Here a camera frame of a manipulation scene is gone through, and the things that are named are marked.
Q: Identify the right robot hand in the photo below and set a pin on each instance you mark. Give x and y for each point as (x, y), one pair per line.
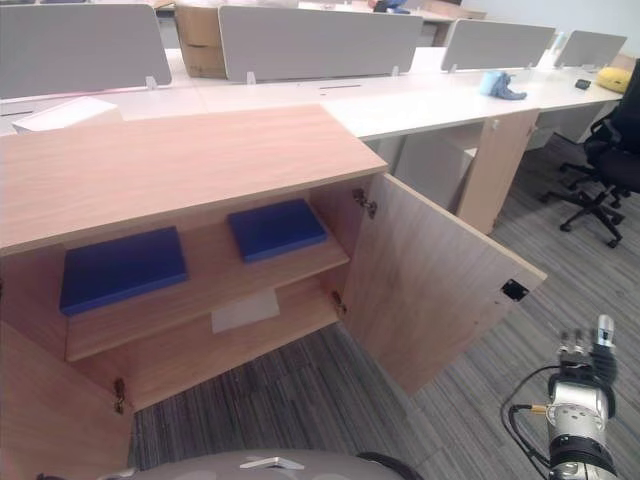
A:
(602, 357)

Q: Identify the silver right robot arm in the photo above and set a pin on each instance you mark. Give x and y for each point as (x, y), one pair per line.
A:
(580, 430)

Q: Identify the wooden cabinet door with lock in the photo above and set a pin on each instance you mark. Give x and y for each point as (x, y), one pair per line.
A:
(425, 280)

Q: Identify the black office chair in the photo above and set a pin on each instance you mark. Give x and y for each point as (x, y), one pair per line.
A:
(607, 155)

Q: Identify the blue folder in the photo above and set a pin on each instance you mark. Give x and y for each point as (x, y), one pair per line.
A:
(122, 270)
(277, 230)

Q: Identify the wooden cabinet shelf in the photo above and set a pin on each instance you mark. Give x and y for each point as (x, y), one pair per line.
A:
(210, 295)

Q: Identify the wooden office cabinet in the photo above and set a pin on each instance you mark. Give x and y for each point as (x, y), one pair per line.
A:
(190, 215)

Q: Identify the metal door hinge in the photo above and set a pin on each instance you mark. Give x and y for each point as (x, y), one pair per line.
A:
(119, 395)
(339, 302)
(364, 200)

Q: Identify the small black device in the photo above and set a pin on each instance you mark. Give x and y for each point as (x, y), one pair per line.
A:
(582, 84)

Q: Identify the yellow plush toy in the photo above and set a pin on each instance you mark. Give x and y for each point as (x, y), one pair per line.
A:
(614, 78)

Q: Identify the blue cloth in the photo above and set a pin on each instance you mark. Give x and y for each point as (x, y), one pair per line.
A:
(507, 87)

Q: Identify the light blue roll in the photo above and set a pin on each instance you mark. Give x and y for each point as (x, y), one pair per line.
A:
(489, 82)

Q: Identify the grey desk divider panel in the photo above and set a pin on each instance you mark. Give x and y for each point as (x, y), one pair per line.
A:
(80, 47)
(320, 42)
(592, 48)
(497, 45)

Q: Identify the grey robot torso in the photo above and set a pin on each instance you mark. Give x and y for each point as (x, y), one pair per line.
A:
(280, 467)

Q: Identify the white paper sheet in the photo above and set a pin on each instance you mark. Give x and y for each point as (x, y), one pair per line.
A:
(245, 312)

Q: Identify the brown cardboard box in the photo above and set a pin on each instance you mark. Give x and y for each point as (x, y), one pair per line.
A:
(200, 42)

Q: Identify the wooden desk pedestal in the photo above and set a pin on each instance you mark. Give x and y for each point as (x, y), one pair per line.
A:
(500, 170)

